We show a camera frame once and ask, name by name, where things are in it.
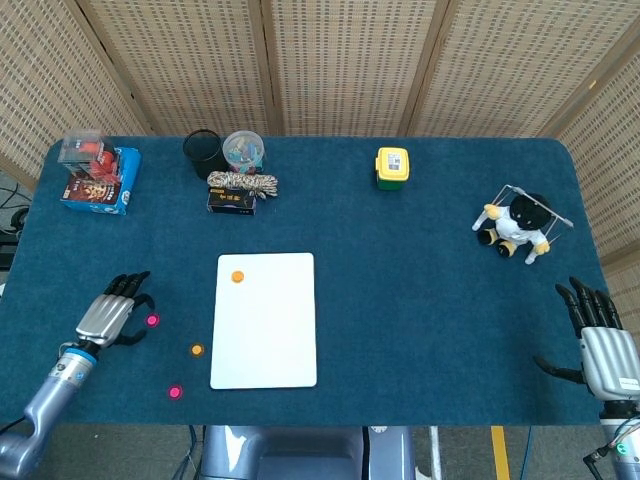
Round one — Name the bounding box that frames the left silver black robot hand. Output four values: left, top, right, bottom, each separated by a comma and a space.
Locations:
74, 270, 156, 349

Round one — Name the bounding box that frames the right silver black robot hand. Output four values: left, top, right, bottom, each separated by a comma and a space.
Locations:
532, 276, 640, 401

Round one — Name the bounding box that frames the white rectangular board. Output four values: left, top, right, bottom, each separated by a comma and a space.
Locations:
209, 252, 319, 391

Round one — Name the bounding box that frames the plush toy on swing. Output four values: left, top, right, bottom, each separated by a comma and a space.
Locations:
474, 183, 575, 251

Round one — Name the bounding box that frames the blue printed cardboard box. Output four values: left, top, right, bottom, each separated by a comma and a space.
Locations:
60, 146, 143, 217

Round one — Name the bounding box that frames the black and white plush toy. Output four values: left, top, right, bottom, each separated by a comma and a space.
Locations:
471, 192, 551, 266

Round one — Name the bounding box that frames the clear box with red items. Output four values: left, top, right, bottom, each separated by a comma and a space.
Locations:
57, 129, 121, 184

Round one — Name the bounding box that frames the small black cardboard box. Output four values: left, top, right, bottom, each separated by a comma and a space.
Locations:
207, 187, 259, 217

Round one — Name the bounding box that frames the black mesh pen cup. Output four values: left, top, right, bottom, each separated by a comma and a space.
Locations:
182, 129, 226, 181

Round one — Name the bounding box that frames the blue table cloth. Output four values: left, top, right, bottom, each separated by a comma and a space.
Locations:
0, 135, 626, 428

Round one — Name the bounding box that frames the clear jar of coloured clips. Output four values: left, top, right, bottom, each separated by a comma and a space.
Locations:
221, 130, 267, 175

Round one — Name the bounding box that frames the grey robot torso base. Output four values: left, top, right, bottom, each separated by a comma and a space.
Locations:
198, 424, 417, 480

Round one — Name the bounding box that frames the yellow-lidded green container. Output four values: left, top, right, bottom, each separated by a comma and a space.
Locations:
372, 146, 410, 192

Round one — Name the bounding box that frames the woven wooden folding screen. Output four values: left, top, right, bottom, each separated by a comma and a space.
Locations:
0, 0, 640, 331

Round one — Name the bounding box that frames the black wrist cable plug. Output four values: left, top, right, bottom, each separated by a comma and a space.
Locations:
582, 446, 612, 480

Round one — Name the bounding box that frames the braided rope bundle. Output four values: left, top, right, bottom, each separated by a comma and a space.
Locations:
206, 170, 280, 200

